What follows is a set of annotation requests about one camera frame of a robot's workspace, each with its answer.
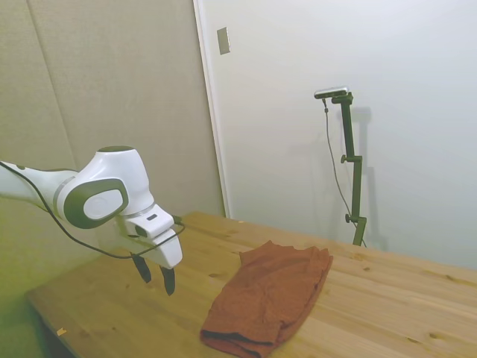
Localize silver camera on stand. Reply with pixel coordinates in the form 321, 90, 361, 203
314, 86, 350, 99

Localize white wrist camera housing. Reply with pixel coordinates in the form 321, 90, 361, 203
124, 203, 176, 245

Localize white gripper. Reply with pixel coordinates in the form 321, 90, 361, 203
118, 219, 184, 297

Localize thin grey camera cable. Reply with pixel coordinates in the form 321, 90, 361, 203
322, 97, 355, 216

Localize grey wall switch plate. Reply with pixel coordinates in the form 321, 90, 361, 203
216, 26, 231, 56

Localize white door frame trim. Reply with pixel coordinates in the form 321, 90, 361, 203
192, 0, 232, 219

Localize dark green camera stand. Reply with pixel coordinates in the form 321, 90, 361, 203
331, 92, 368, 247

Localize rust orange shorts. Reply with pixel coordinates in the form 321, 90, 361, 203
199, 240, 334, 358

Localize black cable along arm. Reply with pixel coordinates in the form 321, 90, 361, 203
0, 160, 186, 259

